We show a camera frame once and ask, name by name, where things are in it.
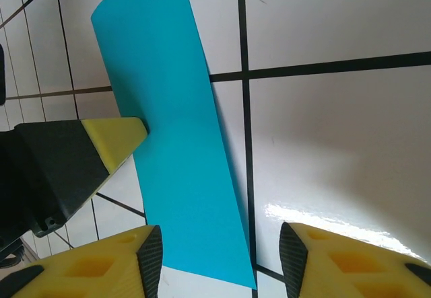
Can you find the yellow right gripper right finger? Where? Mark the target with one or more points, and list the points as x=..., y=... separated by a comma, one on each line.
x=353, y=271

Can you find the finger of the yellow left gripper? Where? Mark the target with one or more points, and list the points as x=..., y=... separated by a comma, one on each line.
x=67, y=163

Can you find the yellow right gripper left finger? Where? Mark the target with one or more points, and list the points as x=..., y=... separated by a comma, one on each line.
x=84, y=271

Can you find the blue square paper sheet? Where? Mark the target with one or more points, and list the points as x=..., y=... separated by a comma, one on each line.
x=175, y=143

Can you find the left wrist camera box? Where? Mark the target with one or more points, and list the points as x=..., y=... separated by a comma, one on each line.
x=2, y=76

